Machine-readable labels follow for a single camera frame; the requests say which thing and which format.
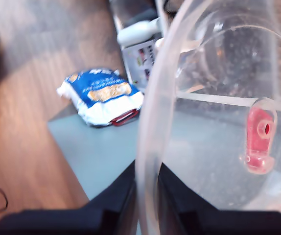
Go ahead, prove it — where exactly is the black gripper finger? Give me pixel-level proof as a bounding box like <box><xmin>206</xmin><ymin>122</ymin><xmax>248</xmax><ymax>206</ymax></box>
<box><xmin>156</xmin><ymin>163</ymin><xmax>219</xmax><ymax>235</ymax></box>
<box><xmin>81</xmin><ymin>161</ymin><xmax>138</xmax><ymax>235</ymax></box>

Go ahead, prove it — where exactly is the white plastic bottle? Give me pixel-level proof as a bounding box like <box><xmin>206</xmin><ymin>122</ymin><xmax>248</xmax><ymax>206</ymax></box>
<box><xmin>117</xmin><ymin>18</ymin><xmax>162</xmax><ymax>47</ymax></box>

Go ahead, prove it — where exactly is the blue and white rice bag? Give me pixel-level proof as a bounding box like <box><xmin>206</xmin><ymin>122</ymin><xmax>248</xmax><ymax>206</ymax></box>
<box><xmin>56</xmin><ymin>67</ymin><xmax>145</xmax><ymax>127</ymax></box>

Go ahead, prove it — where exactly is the red bag clip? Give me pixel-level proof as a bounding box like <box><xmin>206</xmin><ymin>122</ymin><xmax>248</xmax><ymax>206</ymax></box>
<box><xmin>111</xmin><ymin>109</ymin><xmax>140</xmax><ymax>127</ymax></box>

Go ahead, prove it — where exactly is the clear plastic microwave lid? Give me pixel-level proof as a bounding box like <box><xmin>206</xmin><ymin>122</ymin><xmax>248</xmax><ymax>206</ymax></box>
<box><xmin>134</xmin><ymin>0</ymin><xmax>281</xmax><ymax>235</ymax></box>

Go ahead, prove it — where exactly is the blue-grey kitchen cabinet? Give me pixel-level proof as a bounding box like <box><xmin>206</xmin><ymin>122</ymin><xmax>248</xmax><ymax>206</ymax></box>
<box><xmin>47</xmin><ymin>97</ymin><xmax>281</xmax><ymax>211</ymax></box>

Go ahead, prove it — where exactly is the white printed box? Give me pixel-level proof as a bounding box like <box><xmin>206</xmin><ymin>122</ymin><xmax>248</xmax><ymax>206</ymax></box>
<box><xmin>120</xmin><ymin>40</ymin><xmax>157</xmax><ymax>94</ymax></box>

